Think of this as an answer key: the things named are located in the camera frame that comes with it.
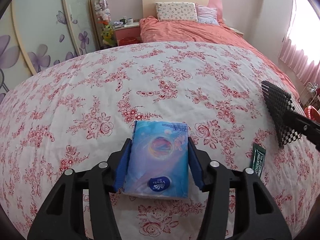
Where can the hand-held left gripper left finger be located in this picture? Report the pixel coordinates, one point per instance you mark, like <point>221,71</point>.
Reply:
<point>123,166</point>

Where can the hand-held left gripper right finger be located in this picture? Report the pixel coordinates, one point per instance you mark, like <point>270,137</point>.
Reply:
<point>196,166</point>

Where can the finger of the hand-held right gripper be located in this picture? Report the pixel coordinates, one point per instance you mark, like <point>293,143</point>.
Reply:
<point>306,127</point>

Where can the red plastic basket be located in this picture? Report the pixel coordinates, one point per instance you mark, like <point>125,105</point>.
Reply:
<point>313,113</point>

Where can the blue tissue pack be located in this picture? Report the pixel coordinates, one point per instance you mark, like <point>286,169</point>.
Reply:
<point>157,160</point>

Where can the black white checkered mat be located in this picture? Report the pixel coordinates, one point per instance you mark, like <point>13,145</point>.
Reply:
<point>277,105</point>

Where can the green gel packet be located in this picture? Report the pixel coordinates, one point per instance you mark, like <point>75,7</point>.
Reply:
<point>258,160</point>

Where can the pink curtain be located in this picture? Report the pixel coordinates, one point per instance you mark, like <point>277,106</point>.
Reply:
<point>302,47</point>

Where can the red floral tablecloth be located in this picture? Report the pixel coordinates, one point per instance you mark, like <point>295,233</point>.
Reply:
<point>125,85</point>

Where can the small bedside table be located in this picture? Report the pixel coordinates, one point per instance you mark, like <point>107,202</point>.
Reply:
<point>237,31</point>

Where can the red box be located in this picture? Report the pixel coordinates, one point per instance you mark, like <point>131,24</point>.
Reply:
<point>128,41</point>

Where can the green plush toy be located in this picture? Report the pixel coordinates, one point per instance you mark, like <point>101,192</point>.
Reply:
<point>107,33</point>

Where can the pink nightstand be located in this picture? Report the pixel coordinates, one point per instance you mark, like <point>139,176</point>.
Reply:
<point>127,31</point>

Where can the white mug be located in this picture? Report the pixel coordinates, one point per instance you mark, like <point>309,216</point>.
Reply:
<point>130,21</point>

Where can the pink striped pillow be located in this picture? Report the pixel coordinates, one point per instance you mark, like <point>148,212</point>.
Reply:
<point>207,15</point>

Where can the floral print pillow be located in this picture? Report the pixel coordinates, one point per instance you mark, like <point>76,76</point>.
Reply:
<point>176,12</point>

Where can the clear tube of plush toys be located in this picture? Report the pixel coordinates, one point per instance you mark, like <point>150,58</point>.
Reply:
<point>102,10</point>

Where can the flower print wardrobe door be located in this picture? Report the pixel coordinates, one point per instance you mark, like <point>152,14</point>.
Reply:
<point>37,30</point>

